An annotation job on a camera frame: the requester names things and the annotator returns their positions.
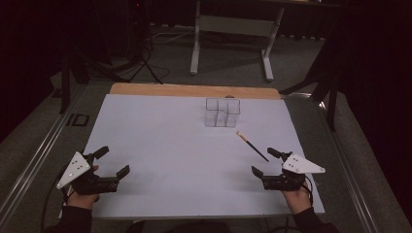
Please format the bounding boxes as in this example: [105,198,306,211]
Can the white metal table frame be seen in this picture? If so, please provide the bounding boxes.
[189,0,286,83]

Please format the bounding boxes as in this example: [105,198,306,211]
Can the clear acrylic organizer box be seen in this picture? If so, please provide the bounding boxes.
[204,97,241,128]

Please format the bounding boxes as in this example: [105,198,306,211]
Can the black metal stand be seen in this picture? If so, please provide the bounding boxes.
[280,32,340,132]

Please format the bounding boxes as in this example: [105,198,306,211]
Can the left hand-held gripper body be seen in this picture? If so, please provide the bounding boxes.
[55,150,120,196]

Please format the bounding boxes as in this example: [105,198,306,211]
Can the white table mat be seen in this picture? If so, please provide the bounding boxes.
[59,93,326,220]

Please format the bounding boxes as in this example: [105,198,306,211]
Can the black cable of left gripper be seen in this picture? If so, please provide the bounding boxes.
[40,163,71,232]

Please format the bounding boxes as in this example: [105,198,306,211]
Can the wooden board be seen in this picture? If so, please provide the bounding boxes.
[109,83,282,101]

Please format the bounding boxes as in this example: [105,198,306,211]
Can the black tripod stand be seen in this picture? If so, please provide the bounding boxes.
[106,0,164,85]

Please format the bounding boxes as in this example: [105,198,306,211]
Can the person's right hand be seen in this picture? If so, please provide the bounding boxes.
[281,183,313,216]

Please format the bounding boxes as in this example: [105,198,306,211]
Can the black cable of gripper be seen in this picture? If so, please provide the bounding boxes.
[302,174,315,208]
[40,163,71,232]

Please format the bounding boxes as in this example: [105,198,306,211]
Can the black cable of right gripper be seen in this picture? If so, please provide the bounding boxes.
[302,174,315,208]

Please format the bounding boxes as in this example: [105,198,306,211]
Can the person's left hand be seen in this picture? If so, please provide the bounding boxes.
[66,165,100,211]

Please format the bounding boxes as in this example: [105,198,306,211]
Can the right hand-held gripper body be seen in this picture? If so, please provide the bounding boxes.
[262,151,326,191]

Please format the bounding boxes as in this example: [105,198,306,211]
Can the makeup brush with dark handle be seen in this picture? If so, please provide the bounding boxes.
[235,130,270,163]

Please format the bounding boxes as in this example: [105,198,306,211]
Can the white cable on floor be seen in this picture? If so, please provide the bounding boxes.
[151,24,195,45]

